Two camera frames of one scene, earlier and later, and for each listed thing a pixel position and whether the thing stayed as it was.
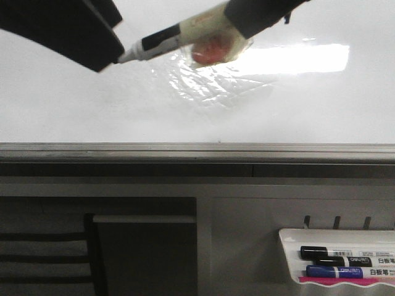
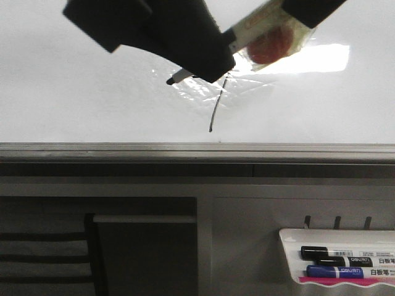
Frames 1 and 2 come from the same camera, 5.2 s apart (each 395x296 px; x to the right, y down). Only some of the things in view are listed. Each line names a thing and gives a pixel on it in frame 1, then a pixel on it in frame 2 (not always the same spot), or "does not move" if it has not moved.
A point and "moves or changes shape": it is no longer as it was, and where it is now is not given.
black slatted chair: (94, 258) does not move
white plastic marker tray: (294, 238) does not move
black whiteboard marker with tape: (208, 34) moves or changes shape
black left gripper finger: (80, 30) → (185, 31)
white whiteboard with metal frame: (313, 98) does not move
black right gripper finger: (249, 16) → (312, 12)
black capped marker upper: (309, 251) does not move
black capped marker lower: (354, 261) does not move
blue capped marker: (334, 271) does not move
